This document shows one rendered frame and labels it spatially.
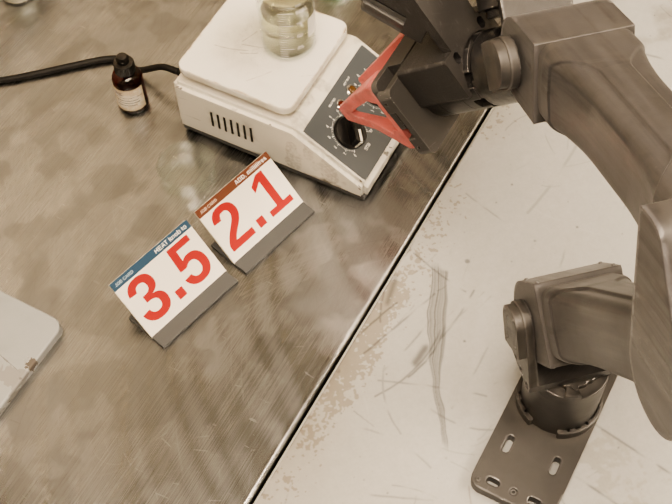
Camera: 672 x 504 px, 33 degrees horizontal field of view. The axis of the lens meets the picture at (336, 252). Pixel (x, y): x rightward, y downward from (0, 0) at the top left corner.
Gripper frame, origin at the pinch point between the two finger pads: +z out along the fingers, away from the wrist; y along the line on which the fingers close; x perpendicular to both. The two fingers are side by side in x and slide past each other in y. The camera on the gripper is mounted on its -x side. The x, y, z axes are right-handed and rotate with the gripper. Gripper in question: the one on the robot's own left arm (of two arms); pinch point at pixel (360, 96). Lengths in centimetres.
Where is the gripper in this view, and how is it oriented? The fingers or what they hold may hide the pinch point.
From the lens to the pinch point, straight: 96.7
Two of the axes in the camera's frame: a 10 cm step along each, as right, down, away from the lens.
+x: 5.8, 6.7, 4.7
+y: -4.7, 7.5, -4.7
